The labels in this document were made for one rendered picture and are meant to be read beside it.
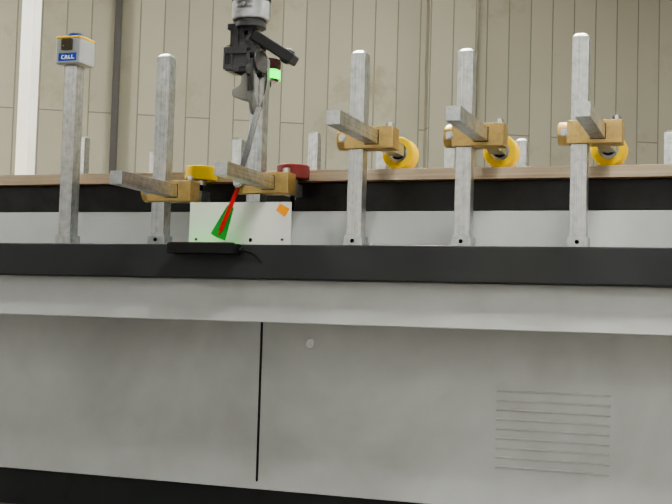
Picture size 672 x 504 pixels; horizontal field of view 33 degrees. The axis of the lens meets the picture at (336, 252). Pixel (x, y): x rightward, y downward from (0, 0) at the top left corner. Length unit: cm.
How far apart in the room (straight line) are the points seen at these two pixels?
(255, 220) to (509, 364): 68
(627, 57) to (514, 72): 75
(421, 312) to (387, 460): 43
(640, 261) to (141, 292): 118
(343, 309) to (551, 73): 476
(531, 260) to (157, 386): 109
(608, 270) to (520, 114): 470
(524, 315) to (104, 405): 119
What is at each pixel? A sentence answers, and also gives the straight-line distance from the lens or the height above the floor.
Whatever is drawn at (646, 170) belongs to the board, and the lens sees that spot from 261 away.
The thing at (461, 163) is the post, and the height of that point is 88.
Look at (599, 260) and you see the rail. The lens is 239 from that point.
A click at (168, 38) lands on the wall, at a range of 679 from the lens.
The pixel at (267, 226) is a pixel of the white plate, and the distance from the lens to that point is 261.
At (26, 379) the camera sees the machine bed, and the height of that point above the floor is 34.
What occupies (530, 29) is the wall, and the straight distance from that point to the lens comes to 718.
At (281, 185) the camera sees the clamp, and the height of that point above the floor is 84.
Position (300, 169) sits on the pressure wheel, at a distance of 273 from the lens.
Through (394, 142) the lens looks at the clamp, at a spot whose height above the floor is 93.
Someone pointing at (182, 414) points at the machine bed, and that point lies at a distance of 295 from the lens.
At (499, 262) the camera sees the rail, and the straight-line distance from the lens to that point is 242.
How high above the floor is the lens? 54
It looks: 3 degrees up
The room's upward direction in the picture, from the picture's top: 2 degrees clockwise
